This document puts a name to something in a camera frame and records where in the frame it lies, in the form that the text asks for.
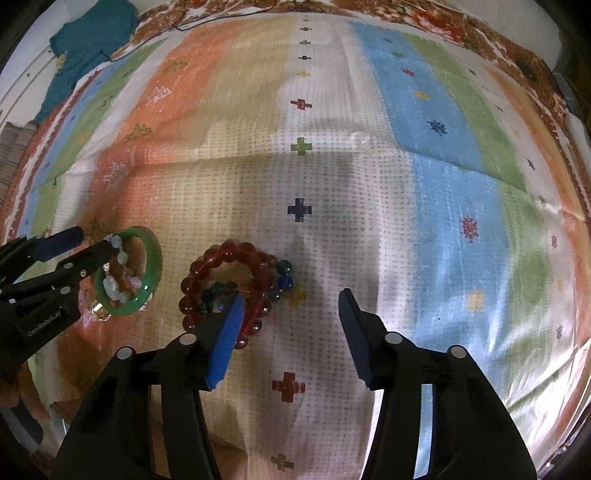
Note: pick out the green jade bangle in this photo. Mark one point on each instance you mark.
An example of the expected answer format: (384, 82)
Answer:
(155, 258)

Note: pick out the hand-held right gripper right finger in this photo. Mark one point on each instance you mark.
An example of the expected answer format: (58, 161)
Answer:
(358, 344)

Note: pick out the striped colourful blanket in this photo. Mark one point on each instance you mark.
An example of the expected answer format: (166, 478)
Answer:
(323, 161)

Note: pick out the gold jewelry piece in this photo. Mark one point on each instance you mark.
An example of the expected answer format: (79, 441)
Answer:
(99, 311)

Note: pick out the striped brown rolled cloth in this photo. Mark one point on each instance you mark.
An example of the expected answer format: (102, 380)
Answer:
(11, 143)

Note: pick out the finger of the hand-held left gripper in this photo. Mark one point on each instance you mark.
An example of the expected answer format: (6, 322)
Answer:
(87, 264)
(60, 243)

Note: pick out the teal shirt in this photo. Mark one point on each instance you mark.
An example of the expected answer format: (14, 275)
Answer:
(87, 37)

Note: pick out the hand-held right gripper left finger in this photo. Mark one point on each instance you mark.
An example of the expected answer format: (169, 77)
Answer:
(226, 344)

